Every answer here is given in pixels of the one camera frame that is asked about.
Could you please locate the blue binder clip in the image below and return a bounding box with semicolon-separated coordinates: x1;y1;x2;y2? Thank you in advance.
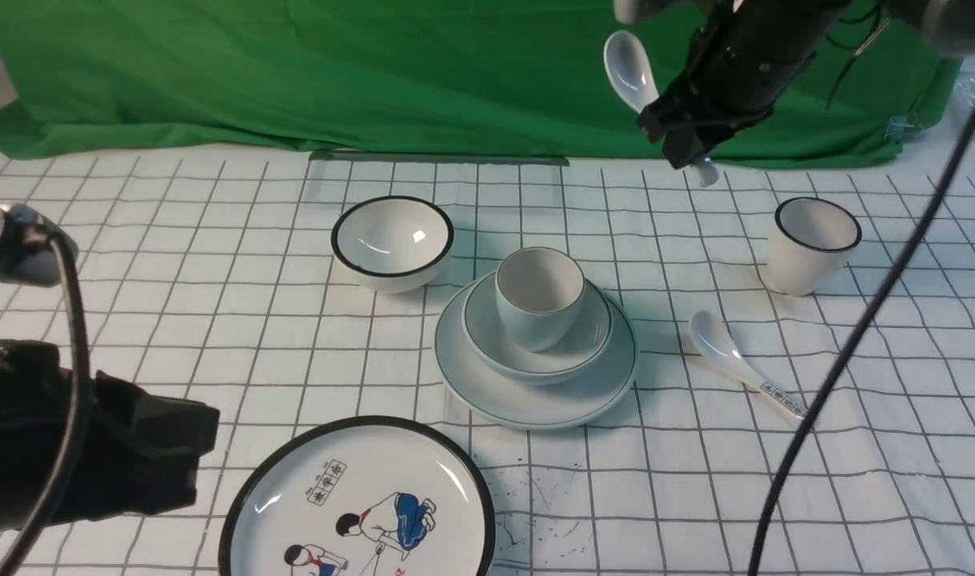
883;114;925;145

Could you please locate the white checkered tablecloth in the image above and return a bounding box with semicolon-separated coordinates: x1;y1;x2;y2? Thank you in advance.
0;152;975;575

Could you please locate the green-rimmed white cup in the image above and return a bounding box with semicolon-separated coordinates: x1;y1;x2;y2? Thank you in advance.
494;246;586;351

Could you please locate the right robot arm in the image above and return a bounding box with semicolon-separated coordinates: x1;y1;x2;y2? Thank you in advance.
604;1;975;169

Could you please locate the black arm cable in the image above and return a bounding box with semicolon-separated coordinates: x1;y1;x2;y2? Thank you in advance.
0;220;94;576
747;64;975;576

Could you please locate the plain white ceramic spoon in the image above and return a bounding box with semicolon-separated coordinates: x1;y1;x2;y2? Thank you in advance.
603;30;720;187

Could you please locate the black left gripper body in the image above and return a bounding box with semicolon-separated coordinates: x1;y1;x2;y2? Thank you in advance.
0;340;221;533

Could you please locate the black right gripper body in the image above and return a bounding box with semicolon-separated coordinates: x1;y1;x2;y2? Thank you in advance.
663;1;850;121

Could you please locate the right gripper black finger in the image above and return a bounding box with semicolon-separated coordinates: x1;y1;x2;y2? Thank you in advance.
637;96;744;169

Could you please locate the black-rimmed white cup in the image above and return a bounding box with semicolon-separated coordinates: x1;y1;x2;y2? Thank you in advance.
762;197;863;298

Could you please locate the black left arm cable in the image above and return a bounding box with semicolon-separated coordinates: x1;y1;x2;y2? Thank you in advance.
0;220;94;576

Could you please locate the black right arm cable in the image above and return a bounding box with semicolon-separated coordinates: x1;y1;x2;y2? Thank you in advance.
747;64;975;576

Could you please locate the black-rimmed white bowl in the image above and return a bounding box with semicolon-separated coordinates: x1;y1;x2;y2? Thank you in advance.
330;196;457;293

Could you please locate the black-rimmed illustrated plate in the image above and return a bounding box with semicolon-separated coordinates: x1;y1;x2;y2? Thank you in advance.
218;416;497;575

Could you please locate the green-rimmed white bowl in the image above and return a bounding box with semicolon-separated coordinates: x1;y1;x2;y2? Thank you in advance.
462;273;613;386

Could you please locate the white spoon with lettering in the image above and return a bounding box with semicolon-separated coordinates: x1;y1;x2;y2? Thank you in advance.
689;310;808;421

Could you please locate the green backdrop cloth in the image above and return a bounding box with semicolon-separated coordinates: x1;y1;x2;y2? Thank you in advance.
0;0;961;170

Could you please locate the green-rimmed white plate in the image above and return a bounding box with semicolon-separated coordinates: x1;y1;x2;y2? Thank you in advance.
434;274;640;430

